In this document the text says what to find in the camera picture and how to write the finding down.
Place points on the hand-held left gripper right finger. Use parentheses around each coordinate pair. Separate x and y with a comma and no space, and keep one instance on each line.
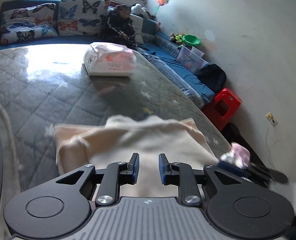
(161,167)

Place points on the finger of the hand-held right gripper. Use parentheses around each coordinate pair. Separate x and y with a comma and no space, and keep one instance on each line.
(258,173)

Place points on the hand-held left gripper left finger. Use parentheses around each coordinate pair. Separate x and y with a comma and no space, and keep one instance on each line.
(136,165)

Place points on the cream shirt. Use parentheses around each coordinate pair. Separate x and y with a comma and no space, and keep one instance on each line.
(150,140)

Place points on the pink white cloth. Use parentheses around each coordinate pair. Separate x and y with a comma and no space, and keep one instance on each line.
(237,153)

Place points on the red plastic stool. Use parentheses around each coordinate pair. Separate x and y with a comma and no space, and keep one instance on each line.
(220,107)

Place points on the black bag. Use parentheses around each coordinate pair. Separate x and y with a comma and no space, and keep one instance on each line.
(211,77)

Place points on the blue sofa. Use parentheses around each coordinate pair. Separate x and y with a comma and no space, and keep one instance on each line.
(173,65)

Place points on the tissue pack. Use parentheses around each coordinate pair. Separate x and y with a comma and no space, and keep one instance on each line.
(110,60)

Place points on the clear storage box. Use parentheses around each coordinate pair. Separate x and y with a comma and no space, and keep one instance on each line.
(189,58)

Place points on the green plastic bowl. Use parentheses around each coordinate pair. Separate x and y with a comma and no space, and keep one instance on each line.
(191,40)

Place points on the colourful toys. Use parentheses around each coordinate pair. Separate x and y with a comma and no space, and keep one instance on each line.
(176,38)

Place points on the grey white cushion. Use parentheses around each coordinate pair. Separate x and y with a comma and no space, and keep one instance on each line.
(144,28)

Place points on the white plush toy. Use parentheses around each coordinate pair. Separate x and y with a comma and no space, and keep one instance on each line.
(139,9)

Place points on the butterfly print cushion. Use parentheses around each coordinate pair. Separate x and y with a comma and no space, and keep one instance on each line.
(25,25)
(80,17)

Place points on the orange artificial flower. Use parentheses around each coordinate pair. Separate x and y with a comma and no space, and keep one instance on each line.
(163,1)

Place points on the wall socket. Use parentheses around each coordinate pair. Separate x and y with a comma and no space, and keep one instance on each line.
(272,118)

